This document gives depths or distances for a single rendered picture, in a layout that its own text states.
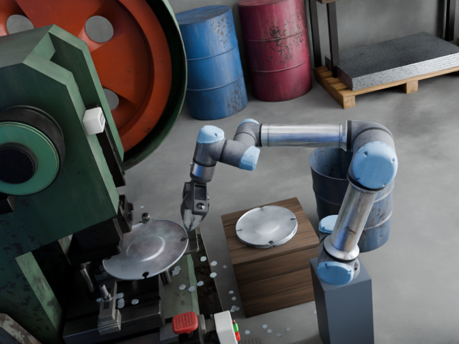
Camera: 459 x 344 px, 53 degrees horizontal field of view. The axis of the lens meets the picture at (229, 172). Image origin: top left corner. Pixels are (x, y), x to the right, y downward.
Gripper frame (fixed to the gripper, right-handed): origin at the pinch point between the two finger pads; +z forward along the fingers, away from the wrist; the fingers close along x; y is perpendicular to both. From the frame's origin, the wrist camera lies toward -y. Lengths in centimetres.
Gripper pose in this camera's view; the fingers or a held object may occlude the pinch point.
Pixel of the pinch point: (189, 228)
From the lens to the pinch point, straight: 153.8
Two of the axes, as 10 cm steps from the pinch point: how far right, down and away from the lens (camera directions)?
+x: -9.5, -1.2, -2.8
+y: -1.9, -4.8, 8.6
